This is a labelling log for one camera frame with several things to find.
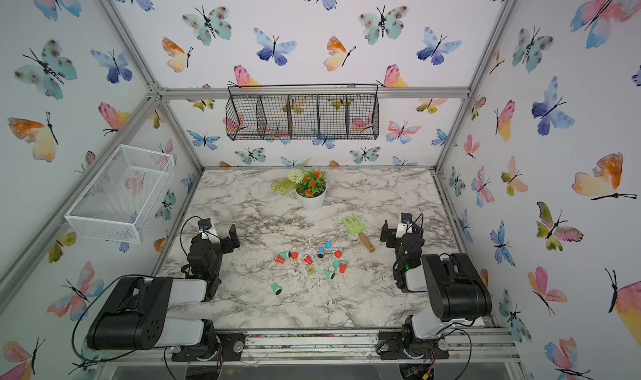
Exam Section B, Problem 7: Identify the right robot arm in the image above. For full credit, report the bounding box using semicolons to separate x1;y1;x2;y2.
376;220;492;360

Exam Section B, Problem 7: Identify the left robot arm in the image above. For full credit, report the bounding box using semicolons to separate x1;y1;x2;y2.
85;220;240;362

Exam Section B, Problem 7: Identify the green stamp lying apart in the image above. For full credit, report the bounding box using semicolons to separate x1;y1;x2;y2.
271;283;282;295

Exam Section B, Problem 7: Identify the white pot with flowers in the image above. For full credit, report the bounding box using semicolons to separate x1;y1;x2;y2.
270;168;328;212

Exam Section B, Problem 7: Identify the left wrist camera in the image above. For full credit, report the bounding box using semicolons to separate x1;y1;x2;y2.
198;218;218;238

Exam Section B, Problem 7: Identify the green garden fork wooden handle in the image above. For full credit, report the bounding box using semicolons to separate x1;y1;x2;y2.
342;214;376;253

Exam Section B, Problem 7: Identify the white mesh wall basket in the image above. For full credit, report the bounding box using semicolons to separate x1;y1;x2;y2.
64;144;175;243

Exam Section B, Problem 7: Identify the black wire wall basket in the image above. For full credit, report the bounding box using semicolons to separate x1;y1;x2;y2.
224;83;380;141

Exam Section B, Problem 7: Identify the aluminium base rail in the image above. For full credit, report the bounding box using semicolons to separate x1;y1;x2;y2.
104;328;521;368

